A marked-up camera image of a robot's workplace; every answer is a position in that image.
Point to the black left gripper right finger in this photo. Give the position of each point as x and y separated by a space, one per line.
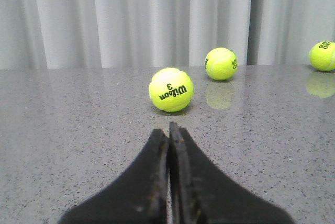
202 193

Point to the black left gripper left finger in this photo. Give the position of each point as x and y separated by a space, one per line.
138 195

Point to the yellow Wilson tennis ball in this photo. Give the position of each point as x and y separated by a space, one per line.
171 90

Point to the yellow Roland Garros tennis ball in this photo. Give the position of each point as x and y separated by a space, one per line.
221 64

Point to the yellow tennis ball edge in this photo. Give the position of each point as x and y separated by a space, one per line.
321 56

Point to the grey pleated curtain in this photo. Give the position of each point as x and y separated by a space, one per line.
54 34

